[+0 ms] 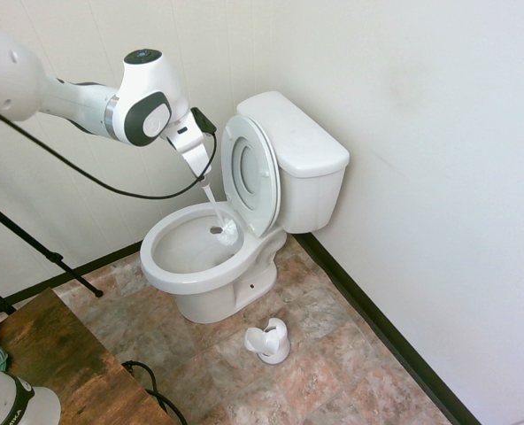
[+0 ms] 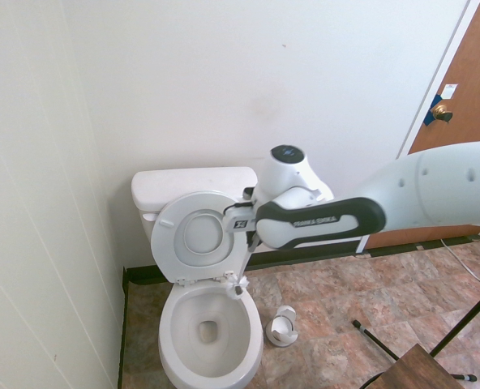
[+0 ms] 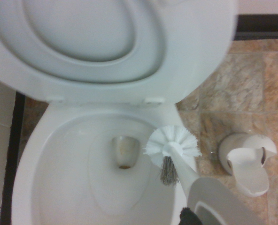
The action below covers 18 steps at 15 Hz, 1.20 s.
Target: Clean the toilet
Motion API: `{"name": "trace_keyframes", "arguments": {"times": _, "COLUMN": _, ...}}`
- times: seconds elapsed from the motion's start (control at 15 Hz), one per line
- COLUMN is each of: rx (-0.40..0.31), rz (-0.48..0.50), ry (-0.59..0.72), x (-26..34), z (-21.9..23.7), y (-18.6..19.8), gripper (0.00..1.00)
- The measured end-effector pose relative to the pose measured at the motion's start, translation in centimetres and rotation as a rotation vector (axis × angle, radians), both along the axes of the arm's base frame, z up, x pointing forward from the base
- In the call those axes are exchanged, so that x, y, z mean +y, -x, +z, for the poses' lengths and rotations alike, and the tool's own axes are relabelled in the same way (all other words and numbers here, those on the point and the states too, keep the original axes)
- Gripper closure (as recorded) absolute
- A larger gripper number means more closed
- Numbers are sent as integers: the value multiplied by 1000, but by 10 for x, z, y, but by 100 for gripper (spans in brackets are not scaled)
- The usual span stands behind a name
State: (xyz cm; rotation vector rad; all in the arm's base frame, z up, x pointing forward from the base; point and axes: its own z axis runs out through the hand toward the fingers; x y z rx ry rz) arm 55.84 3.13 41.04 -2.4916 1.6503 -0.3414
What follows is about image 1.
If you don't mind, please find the white toilet seat with lid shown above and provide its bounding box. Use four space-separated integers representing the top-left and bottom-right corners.
220 114 283 239

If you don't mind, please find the dark wooden table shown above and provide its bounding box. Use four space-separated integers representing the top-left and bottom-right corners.
0 286 178 425

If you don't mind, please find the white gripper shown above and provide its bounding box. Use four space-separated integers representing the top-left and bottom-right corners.
164 118 213 185

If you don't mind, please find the black wall baseboard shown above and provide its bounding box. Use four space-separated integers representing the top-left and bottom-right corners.
0 240 145 313
293 231 483 425

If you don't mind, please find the white toilet tank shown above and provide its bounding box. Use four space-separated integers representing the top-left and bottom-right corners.
267 153 348 236

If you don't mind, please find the white tank lid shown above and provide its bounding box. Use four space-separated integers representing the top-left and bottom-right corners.
235 90 351 180

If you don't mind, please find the white toilet bowl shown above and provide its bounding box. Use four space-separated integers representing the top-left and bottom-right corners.
138 203 289 325

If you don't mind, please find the black camera tripod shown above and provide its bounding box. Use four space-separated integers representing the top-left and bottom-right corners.
0 193 105 316

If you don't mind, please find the black floor cable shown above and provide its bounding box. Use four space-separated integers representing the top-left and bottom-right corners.
121 359 189 425

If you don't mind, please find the white toilet brush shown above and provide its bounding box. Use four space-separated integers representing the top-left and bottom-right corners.
201 179 239 246

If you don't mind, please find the black camera cable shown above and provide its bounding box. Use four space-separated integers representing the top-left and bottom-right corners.
0 100 220 199

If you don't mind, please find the white brush holder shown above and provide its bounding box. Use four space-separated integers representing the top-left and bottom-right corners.
243 316 291 366

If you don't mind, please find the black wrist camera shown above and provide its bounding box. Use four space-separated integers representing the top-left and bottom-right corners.
189 106 218 135

